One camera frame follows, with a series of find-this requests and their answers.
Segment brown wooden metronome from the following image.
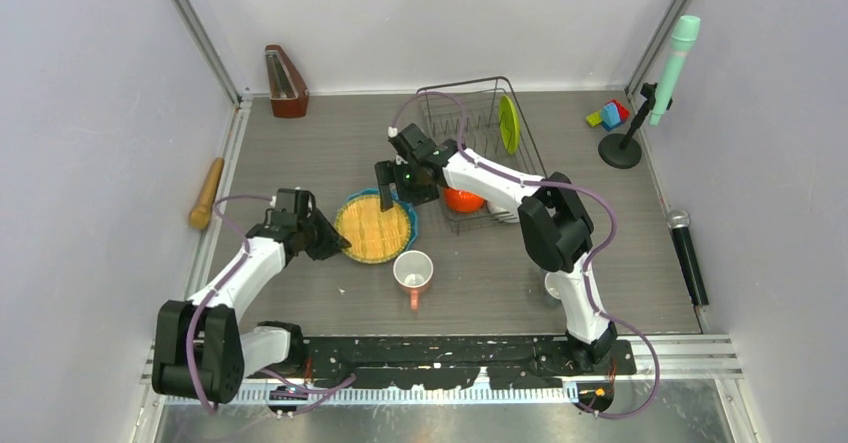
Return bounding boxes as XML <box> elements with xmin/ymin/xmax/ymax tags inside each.
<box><xmin>264</xmin><ymin>45</ymin><xmax>310</xmax><ymax>119</ymax></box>

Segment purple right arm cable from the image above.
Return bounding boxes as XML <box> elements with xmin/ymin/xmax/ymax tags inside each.
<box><xmin>388</xmin><ymin>90</ymin><xmax>662</xmax><ymax>423</ymax></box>

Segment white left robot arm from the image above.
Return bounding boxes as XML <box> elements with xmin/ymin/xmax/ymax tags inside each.
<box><xmin>150</xmin><ymin>188</ymin><xmax>351</xmax><ymax>412</ymax></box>

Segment white bowl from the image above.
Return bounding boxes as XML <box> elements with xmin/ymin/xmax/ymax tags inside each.
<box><xmin>486</xmin><ymin>201</ymin><xmax>519</xmax><ymax>224</ymax></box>

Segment pink floral mug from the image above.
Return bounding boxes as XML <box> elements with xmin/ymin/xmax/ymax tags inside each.
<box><xmin>392</xmin><ymin>250</ymin><xmax>434</xmax><ymax>312</ymax></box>

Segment wooden rolling pin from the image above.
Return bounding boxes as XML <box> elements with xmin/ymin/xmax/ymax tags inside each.
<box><xmin>188</xmin><ymin>157</ymin><xmax>225</xmax><ymax>230</ymax></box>

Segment blue plate with bamboo mat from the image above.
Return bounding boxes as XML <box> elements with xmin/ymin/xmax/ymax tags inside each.
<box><xmin>334</xmin><ymin>188</ymin><xmax>419</xmax><ymax>265</ymax></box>

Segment black wire dish rack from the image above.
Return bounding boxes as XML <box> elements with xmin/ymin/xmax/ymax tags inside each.
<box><xmin>415</xmin><ymin>76</ymin><xmax>558</xmax><ymax>237</ymax></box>

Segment colourful toy blocks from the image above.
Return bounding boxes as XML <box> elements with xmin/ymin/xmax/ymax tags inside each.
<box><xmin>585</xmin><ymin>99</ymin><xmax>631</xmax><ymax>132</ymax></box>

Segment lime green plate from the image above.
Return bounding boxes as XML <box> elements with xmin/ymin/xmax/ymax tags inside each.
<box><xmin>498</xmin><ymin>96</ymin><xmax>521</xmax><ymax>155</ymax></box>

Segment black microphone stand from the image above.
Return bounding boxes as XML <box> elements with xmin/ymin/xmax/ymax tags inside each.
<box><xmin>598</xmin><ymin>83</ymin><xmax>658</xmax><ymax>169</ymax></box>

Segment grey mug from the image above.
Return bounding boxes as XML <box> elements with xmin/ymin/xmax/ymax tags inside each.
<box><xmin>542</xmin><ymin>270</ymin><xmax>561</xmax><ymax>305</ymax></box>

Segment black handheld microphone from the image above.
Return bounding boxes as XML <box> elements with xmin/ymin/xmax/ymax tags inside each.
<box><xmin>666</xmin><ymin>210</ymin><xmax>709</xmax><ymax>306</ymax></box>

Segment mint green microphone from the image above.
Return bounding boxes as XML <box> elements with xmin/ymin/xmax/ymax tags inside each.
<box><xmin>649</xmin><ymin>15</ymin><xmax>701</xmax><ymax>126</ymax></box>

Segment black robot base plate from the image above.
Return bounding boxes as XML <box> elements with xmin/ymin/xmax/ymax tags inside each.
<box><xmin>270</xmin><ymin>335</ymin><xmax>636</xmax><ymax>390</ymax></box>

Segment orange plastic bowl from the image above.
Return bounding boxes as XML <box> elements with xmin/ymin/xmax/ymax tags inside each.
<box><xmin>443</xmin><ymin>188</ymin><xmax>486</xmax><ymax>214</ymax></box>

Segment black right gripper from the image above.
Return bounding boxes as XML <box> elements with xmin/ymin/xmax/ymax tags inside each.
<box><xmin>376</xmin><ymin>158</ymin><xmax>439</xmax><ymax>212</ymax></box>

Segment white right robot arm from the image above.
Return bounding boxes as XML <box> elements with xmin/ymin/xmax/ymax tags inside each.
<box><xmin>375</xmin><ymin>124</ymin><xmax>618</xmax><ymax>374</ymax></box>

